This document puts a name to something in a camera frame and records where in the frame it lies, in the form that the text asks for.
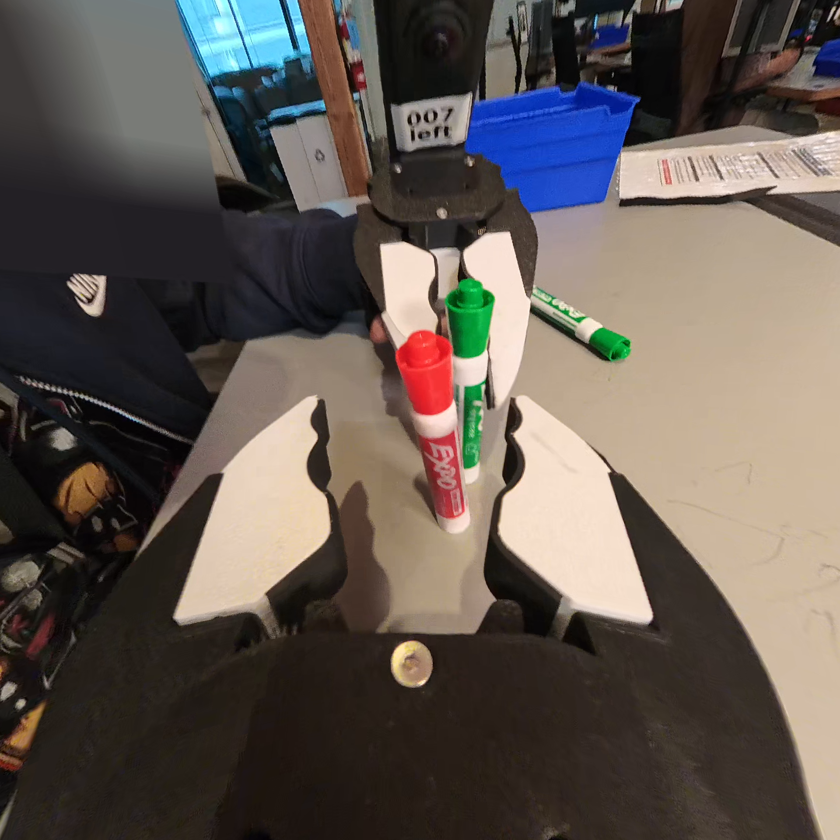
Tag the red dry erase marker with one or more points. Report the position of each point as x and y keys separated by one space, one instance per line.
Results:
x=433 y=420

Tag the wooden post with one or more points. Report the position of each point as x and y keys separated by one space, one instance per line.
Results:
x=335 y=92

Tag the small blue bin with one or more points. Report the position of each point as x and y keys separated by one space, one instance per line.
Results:
x=827 y=57

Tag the white recycling bin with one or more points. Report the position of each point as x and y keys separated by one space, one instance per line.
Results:
x=309 y=158

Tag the blue plastic bin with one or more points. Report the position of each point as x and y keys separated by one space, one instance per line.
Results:
x=558 y=138

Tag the person's left hand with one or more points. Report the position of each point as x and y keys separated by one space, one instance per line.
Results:
x=378 y=328

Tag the green dry erase marker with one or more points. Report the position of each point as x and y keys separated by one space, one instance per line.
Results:
x=470 y=328
x=578 y=322

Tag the printed paper sheet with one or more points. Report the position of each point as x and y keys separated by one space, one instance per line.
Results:
x=735 y=164

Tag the dark zip jacket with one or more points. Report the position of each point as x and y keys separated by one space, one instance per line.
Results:
x=92 y=341

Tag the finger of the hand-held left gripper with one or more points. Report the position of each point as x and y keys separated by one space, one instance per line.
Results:
x=509 y=315
x=410 y=295

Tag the red fire extinguisher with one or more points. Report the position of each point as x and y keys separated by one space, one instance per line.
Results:
x=352 y=53

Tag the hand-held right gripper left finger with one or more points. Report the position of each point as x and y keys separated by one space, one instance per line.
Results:
x=256 y=525

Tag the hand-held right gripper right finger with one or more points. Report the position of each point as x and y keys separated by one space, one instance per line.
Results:
x=571 y=532

